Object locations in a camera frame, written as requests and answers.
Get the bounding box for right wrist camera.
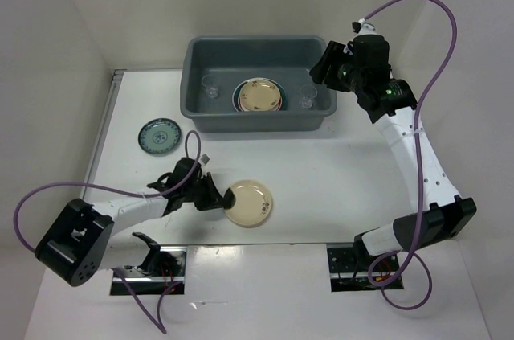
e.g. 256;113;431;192
352;18;377;36

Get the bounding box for beige plate dark spot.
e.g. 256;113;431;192
225;179;273;228

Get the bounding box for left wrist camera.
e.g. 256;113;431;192
199;154;210;165

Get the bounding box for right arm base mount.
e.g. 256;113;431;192
326;245;399;293

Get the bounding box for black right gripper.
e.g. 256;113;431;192
308;39;365;92

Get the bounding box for clear plastic cup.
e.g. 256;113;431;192
201;74;219;99
299;85;318;109

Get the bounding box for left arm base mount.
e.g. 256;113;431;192
120;246;187;296

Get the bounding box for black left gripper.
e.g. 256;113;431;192
182;171;227;211

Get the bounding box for grey plastic bin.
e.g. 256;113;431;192
180;35;337;133

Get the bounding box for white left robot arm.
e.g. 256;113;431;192
35;158;235;287

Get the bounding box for beige plate black characters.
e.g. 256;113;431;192
238;78;282;113

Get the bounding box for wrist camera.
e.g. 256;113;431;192
352;18;377;36
199;154;210;165

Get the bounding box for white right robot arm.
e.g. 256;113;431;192
310;32;477;270

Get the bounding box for purple cable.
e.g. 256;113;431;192
14;129;202;335
363;0;459;311

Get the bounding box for blue floral small plate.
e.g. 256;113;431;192
137;118;182;156

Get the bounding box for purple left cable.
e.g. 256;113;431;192
14;129;202;335

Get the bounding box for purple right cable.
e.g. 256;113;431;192
363;0;459;311

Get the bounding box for white plate green red rim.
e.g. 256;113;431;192
231;76;288;113

